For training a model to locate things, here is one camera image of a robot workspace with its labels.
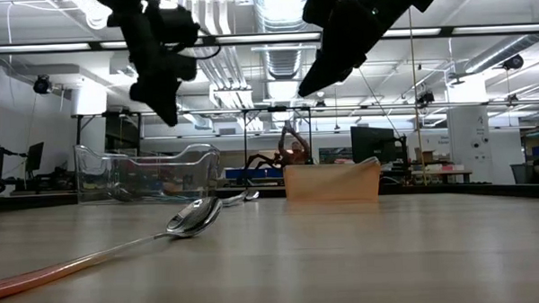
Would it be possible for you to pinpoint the black aluminium table frame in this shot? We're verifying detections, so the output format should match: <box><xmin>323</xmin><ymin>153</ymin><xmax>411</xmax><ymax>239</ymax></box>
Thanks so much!
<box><xmin>0</xmin><ymin>175</ymin><xmax>539</xmax><ymax>218</ymax></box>

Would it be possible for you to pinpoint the silver spoon orange handle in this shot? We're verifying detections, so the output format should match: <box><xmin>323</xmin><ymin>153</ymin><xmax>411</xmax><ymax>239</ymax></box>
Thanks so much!
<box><xmin>0</xmin><ymin>195</ymin><xmax>228</xmax><ymax>302</ymax></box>

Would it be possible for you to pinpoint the black hanging ceiling device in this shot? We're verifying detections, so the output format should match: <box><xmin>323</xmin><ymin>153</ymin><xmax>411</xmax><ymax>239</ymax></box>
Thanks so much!
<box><xmin>31</xmin><ymin>74</ymin><xmax>53</xmax><ymax>96</ymax></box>
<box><xmin>416</xmin><ymin>89</ymin><xmax>435</xmax><ymax>107</ymax></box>
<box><xmin>501</xmin><ymin>53</ymin><xmax>526</xmax><ymax>71</ymax></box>

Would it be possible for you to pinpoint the blue storage bin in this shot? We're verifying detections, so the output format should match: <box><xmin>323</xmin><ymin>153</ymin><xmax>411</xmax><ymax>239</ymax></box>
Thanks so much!
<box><xmin>225</xmin><ymin>166</ymin><xmax>284</xmax><ymax>181</ymax></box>

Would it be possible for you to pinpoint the background work desk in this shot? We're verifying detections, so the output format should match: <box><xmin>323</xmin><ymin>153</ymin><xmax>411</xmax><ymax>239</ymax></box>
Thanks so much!
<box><xmin>409</xmin><ymin>167</ymin><xmax>473</xmax><ymax>186</ymax></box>

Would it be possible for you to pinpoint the black background workstation frame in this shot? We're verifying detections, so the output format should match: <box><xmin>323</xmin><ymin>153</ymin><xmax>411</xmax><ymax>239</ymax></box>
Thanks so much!
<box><xmin>69</xmin><ymin>95</ymin><xmax>539</xmax><ymax>198</ymax></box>

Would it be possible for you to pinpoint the black overhead beam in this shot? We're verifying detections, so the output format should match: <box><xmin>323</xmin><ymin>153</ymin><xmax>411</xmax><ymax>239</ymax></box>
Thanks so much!
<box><xmin>0</xmin><ymin>23</ymin><xmax>539</xmax><ymax>56</ymax></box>

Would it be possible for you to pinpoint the brown cardboard box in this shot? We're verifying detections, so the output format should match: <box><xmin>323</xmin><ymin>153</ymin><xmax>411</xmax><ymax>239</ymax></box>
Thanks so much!
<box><xmin>413</xmin><ymin>146</ymin><xmax>437</xmax><ymax>165</ymax></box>

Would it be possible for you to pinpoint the yellow hanging cord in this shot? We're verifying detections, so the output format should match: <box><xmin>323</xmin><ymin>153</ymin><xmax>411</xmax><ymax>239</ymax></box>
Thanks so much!
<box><xmin>407</xmin><ymin>8</ymin><xmax>429</xmax><ymax>187</ymax></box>

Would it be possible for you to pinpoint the grey waste bin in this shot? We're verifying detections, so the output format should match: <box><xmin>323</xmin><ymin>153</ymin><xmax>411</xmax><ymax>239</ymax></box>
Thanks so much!
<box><xmin>510</xmin><ymin>162</ymin><xmax>531</xmax><ymax>185</ymax></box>

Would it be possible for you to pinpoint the black spoon teal handle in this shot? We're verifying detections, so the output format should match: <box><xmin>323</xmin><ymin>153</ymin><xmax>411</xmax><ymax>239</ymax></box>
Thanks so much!
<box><xmin>112</xmin><ymin>183</ymin><xmax>200</xmax><ymax>208</ymax></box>
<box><xmin>107</xmin><ymin>183</ymin><xmax>196</xmax><ymax>207</ymax></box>
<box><xmin>117</xmin><ymin>184</ymin><xmax>203</xmax><ymax>207</ymax></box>
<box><xmin>121</xmin><ymin>184</ymin><xmax>205</xmax><ymax>207</ymax></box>

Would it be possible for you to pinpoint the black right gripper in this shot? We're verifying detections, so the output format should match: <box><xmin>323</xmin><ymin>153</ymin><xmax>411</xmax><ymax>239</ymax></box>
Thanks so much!
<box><xmin>294</xmin><ymin>0</ymin><xmax>388</xmax><ymax>98</ymax></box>

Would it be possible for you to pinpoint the clear plastic bin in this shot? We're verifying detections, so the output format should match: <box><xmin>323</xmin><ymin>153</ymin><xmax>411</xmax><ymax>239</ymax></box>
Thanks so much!
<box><xmin>73</xmin><ymin>138</ymin><xmax>224</xmax><ymax>209</ymax></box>

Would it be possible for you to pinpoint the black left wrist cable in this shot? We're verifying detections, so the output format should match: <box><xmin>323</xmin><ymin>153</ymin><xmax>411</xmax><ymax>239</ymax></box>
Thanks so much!
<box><xmin>174</xmin><ymin>33</ymin><xmax>223</xmax><ymax>62</ymax></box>

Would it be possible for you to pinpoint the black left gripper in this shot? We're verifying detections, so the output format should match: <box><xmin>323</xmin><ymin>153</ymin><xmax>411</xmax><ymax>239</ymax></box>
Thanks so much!
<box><xmin>106</xmin><ymin>0</ymin><xmax>205</xmax><ymax>130</ymax></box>

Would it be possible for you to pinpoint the black computer monitor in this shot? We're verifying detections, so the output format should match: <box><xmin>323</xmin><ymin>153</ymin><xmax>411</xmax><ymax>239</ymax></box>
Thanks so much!
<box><xmin>349</xmin><ymin>123</ymin><xmax>409</xmax><ymax>165</ymax></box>
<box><xmin>23</xmin><ymin>140</ymin><xmax>47</xmax><ymax>174</ymax></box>

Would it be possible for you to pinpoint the silver ventilation duct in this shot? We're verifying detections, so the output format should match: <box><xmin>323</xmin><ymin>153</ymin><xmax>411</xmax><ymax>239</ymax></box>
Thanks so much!
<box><xmin>463</xmin><ymin>33</ymin><xmax>539</xmax><ymax>74</ymax></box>
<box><xmin>252</xmin><ymin>0</ymin><xmax>317</xmax><ymax>81</ymax></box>

